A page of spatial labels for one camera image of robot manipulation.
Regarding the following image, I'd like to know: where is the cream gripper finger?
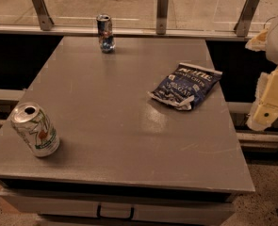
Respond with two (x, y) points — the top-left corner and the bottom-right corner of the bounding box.
(246, 67), (278, 131)
(245, 29), (268, 52)

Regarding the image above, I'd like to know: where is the blue chip bag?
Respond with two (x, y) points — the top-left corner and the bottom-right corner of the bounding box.
(149, 63), (222, 111)

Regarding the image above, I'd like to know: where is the blue silver energy drink can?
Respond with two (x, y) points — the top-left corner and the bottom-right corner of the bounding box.
(96, 14), (115, 53)

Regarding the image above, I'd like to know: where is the white green 7up can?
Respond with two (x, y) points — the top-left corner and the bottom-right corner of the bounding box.
(10, 102), (60, 157)

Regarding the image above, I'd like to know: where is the white drawer front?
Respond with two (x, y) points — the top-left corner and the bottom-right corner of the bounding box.
(0, 187), (234, 226)

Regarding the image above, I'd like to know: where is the right metal rail bracket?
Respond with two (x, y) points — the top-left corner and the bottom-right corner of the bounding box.
(234, 0), (260, 37)

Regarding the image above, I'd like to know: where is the metal rail bracket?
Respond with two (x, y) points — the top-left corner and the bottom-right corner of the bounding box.
(155, 0), (169, 35)
(31, 0), (54, 31)
(234, 0), (260, 37)

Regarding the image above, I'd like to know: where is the middle metal rail bracket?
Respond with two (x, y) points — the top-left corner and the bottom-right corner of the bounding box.
(155, 0), (169, 35)

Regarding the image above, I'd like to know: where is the black drawer handle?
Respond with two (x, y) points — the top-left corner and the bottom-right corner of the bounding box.
(96, 203), (135, 220)

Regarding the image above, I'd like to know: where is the left metal rail bracket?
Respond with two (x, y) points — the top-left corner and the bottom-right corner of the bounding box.
(31, 0), (54, 31)

